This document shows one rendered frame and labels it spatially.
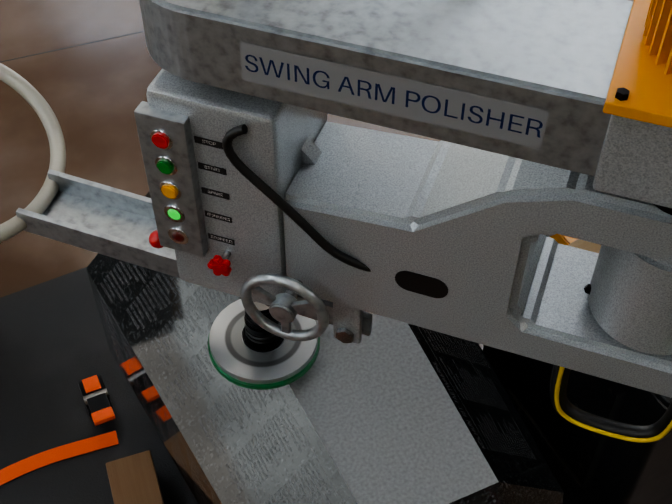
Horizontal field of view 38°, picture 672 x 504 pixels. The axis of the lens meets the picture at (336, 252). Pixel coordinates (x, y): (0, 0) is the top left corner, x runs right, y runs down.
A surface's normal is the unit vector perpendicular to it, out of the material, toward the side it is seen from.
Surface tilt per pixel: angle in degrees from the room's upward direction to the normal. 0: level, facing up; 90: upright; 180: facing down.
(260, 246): 90
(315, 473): 45
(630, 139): 90
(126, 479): 0
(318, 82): 90
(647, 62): 0
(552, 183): 21
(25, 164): 0
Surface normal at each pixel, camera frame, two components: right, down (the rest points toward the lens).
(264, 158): -0.34, 0.70
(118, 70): 0.00, -0.67
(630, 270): -0.80, 0.45
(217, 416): -0.63, -0.24
